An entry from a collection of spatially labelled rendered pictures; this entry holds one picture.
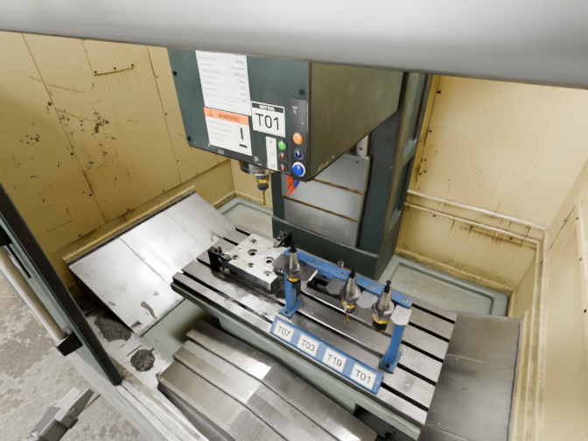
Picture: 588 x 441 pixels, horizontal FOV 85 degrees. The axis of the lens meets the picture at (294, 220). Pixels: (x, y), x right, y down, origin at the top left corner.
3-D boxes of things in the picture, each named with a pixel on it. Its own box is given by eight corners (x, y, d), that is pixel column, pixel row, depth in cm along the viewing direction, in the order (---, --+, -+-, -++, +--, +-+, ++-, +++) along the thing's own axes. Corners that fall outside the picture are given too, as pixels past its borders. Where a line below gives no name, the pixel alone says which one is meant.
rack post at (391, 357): (393, 374, 114) (409, 322, 97) (378, 367, 117) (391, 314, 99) (402, 353, 121) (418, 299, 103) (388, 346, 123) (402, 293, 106)
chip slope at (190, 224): (162, 355, 152) (146, 320, 137) (85, 296, 183) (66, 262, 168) (273, 250, 212) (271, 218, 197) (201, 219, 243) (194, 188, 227)
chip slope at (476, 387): (464, 588, 92) (496, 572, 77) (268, 437, 124) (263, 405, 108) (501, 349, 152) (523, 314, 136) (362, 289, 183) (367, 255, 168)
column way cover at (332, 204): (355, 249, 168) (367, 158, 138) (281, 221, 190) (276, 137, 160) (360, 244, 172) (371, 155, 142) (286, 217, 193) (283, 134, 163)
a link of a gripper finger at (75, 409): (95, 393, 86) (75, 417, 81) (86, 386, 85) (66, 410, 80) (97, 393, 85) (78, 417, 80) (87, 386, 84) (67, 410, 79)
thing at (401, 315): (405, 329, 93) (405, 327, 93) (388, 321, 96) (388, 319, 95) (412, 312, 98) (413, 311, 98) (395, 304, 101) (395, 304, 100)
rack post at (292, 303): (290, 318, 134) (288, 267, 117) (279, 312, 137) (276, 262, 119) (303, 303, 141) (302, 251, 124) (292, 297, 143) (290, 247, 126)
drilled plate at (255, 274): (270, 290, 141) (270, 283, 138) (222, 266, 154) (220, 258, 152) (299, 261, 157) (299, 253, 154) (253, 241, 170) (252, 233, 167)
